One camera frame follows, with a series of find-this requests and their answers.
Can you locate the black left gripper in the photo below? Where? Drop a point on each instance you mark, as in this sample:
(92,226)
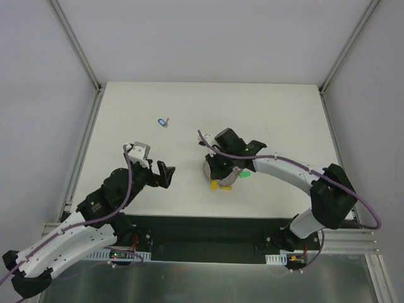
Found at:
(154,177)

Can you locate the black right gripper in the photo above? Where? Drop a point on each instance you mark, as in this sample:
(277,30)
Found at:
(214,167)

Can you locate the green key tag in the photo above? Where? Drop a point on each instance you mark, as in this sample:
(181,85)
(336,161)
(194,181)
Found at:
(244,174)

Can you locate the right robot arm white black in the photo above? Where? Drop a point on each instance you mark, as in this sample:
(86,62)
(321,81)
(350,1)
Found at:
(331,193)

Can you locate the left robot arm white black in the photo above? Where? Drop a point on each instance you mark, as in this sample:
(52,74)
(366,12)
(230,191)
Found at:
(97,222)

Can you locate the blue tagged key on table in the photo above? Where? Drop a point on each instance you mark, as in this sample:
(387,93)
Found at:
(163,122)

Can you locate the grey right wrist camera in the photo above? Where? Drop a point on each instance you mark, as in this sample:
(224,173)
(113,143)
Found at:
(206,138)

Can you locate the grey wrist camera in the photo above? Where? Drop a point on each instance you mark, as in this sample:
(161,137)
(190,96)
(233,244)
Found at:
(137,152)
(206,138)

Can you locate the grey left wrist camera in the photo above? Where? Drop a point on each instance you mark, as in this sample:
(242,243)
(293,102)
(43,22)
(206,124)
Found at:
(137,152)

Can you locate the left white cable duct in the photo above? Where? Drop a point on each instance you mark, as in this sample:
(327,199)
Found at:
(122,256)

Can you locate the white cable duct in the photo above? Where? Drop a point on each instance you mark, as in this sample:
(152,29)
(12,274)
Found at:
(276,259)
(122,256)

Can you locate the left side frame rail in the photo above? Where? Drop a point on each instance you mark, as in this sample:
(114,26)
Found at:
(70,189)

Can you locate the frame rail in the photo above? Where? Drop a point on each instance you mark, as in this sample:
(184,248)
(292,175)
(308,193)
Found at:
(70,189)
(353,212)

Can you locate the right white cable duct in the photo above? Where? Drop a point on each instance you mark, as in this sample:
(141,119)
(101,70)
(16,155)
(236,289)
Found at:
(276,259)

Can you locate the right side frame rail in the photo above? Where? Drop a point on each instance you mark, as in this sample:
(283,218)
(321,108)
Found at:
(353,212)

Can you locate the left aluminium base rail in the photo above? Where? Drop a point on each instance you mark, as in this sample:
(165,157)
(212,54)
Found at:
(51,231)

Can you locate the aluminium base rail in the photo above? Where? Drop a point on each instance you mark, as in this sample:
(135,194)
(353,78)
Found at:
(51,231)
(351,241)

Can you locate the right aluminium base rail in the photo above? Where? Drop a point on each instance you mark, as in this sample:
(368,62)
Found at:
(351,241)

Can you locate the left aluminium frame post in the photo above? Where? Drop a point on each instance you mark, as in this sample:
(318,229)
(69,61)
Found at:
(75,44)

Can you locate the aluminium frame post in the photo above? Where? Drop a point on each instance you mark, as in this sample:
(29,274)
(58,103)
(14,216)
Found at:
(357,31)
(75,44)

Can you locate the right aluminium frame post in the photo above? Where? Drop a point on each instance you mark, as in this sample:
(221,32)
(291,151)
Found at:
(357,31)

